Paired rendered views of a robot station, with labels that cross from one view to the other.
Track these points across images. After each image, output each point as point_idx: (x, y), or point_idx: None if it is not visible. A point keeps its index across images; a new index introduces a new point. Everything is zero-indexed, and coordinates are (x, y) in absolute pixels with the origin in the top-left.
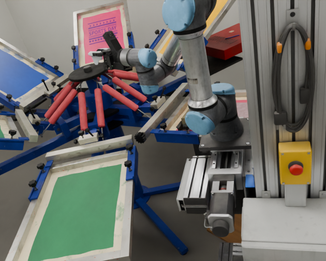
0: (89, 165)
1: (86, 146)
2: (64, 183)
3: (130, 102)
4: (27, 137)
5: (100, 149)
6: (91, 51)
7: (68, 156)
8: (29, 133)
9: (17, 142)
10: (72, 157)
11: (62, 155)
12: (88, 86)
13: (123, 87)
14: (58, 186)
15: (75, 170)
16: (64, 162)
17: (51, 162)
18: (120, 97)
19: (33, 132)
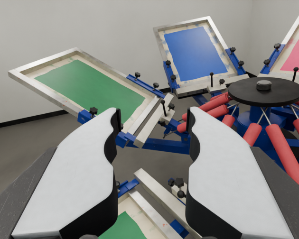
0: (162, 234)
1: (174, 204)
2: (117, 232)
3: None
4: (135, 137)
5: (188, 229)
6: (107, 114)
7: (152, 193)
8: (138, 134)
9: (119, 139)
10: (155, 199)
11: (147, 187)
12: (251, 109)
13: None
14: (109, 228)
15: (145, 222)
16: (144, 199)
17: (134, 184)
18: (287, 161)
19: (145, 135)
